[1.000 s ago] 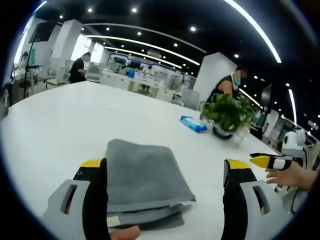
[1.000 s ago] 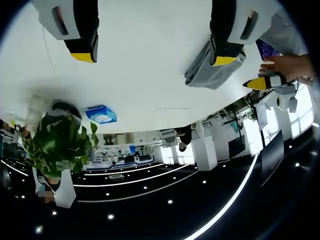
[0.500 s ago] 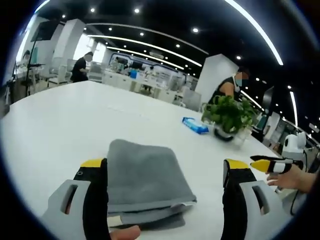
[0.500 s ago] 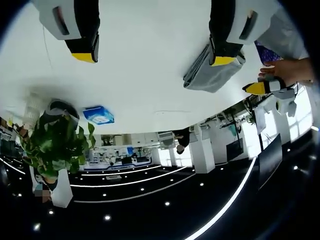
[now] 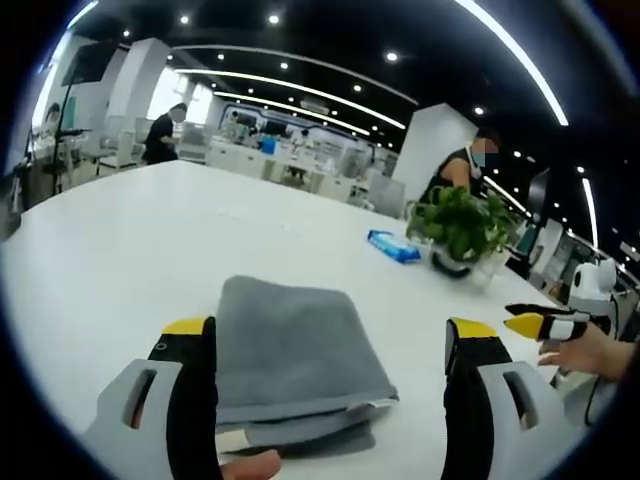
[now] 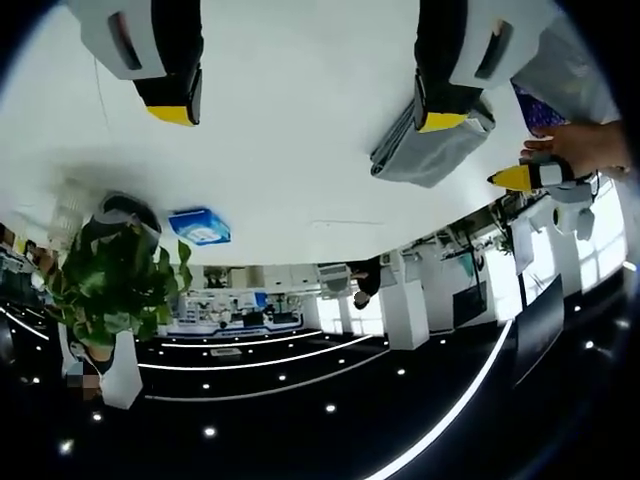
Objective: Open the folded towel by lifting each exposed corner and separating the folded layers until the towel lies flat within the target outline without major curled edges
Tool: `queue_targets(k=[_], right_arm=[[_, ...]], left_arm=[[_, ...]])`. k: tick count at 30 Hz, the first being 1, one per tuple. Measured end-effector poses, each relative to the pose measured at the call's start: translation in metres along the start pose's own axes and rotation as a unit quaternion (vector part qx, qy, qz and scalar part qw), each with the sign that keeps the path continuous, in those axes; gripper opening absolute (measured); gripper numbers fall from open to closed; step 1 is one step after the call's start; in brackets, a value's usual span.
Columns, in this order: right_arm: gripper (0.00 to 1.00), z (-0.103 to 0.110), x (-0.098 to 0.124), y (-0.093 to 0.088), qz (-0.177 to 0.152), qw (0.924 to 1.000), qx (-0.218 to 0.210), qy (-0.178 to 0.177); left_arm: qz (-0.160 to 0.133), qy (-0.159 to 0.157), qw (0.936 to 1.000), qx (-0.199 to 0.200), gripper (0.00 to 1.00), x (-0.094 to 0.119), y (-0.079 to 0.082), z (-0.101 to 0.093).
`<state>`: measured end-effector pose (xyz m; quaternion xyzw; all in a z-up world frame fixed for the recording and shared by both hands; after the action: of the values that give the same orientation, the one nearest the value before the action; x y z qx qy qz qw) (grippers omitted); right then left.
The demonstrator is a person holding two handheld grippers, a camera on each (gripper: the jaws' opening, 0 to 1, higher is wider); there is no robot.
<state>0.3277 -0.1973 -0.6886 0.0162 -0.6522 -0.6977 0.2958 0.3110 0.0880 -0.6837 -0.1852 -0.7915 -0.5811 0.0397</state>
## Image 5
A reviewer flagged grey towel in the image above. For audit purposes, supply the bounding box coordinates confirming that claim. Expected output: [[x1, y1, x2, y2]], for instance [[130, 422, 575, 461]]
[[213, 275, 401, 459]]

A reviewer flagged person's right hand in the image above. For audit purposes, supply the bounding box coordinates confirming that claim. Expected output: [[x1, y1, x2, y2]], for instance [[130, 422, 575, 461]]
[[536, 327, 632, 383]]

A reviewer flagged green potted plant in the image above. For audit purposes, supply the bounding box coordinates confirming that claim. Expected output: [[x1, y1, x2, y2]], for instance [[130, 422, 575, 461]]
[[405, 185, 522, 279]]

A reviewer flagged person's left hand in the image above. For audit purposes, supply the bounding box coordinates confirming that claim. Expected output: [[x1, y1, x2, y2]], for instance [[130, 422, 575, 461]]
[[219, 448, 284, 480]]

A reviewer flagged dark monitor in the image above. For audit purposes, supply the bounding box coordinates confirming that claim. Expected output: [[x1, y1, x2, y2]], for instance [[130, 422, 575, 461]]
[[524, 167, 551, 222]]

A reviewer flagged blue wipes packet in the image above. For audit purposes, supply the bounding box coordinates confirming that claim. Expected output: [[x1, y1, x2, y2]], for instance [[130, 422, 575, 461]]
[[366, 228, 423, 266]]

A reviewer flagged clear glass vase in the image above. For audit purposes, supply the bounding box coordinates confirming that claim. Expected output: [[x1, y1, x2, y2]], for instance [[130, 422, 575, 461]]
[[468, 248, 510, 290]]

